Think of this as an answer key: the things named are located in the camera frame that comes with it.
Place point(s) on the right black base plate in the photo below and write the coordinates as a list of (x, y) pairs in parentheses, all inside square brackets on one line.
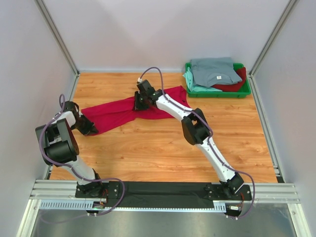
[(219, 192)]

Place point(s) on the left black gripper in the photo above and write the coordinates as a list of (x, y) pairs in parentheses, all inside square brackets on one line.
[(90, 129)]

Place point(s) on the aluminium front rail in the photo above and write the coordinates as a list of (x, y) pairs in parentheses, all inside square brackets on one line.
[(264, 192)]

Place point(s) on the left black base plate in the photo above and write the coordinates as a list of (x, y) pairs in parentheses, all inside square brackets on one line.
[(112, 190)]

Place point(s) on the black cloth strip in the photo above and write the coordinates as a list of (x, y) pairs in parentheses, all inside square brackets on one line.
[(165, 194)]

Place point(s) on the grey blue t shirt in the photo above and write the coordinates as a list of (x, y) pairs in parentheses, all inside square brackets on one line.
[(211, 71)]

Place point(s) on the light teal t shirt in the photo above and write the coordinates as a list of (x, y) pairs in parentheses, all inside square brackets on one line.
[(189, 78)]

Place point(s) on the grey slotted cable duct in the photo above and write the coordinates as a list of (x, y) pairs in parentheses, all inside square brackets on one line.
[(89, 205)]

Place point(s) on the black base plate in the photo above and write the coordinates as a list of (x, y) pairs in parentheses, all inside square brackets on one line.
[(112, 190), (219, 192)]

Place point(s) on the green plastic bin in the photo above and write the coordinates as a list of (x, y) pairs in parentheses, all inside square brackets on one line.
[(244, 91)]

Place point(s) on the left aluminium corner post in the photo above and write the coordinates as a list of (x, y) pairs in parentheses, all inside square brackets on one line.
[(56, 34)]

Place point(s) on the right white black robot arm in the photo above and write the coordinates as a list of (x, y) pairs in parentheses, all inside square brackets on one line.
[(195, 130)]

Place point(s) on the right aluminium corner post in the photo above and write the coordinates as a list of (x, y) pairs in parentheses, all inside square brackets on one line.
[(290, 6)]

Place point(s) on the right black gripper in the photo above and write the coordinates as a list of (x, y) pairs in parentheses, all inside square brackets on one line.
[(138, 106)]

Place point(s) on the bright red t shirt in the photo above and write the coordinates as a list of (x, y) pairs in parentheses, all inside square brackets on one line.
[(117, 113)]

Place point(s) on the aluminium corner post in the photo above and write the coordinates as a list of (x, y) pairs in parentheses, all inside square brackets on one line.
[(290, 6), (56, 34)]

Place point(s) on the dark red t shirt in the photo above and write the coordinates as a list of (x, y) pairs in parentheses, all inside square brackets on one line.
[(241, 72)]

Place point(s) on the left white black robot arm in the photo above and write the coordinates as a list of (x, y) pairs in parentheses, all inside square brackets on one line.
[(59, 148)]

